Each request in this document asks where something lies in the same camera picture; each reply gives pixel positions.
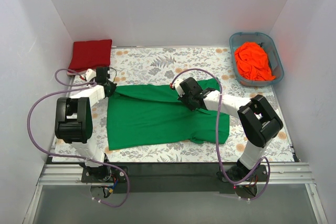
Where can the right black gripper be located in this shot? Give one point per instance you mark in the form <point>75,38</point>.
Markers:
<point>189,102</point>

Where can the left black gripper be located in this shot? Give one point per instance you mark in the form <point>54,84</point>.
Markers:
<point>112,87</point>

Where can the green t-shirt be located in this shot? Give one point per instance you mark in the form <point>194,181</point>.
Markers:
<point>147,115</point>

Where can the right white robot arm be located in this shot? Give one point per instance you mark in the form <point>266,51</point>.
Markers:
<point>259,120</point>

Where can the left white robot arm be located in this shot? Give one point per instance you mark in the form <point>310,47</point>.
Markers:
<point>73,122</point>

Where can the folded pink cloth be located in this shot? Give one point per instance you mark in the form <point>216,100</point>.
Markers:
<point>74,73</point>

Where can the folded red t-shirt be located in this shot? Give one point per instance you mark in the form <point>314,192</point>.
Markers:
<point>90,54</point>

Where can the floral table mat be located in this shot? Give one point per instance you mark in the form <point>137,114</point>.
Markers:
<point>159,66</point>

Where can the orange t-shirt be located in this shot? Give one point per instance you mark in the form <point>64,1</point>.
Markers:
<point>252,62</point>

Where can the blue plastic bin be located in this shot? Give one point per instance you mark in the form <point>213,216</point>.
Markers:
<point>273,60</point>

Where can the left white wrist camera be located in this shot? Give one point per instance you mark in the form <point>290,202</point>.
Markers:
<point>88,75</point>

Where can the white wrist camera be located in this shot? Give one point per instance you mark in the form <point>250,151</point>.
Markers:
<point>88,75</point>
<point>176,85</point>

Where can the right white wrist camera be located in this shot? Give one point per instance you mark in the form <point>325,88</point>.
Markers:
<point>176,85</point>

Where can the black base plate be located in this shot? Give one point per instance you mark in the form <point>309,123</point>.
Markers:
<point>175,177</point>

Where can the aluminium frame rail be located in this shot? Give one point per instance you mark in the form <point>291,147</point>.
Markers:
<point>71,174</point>

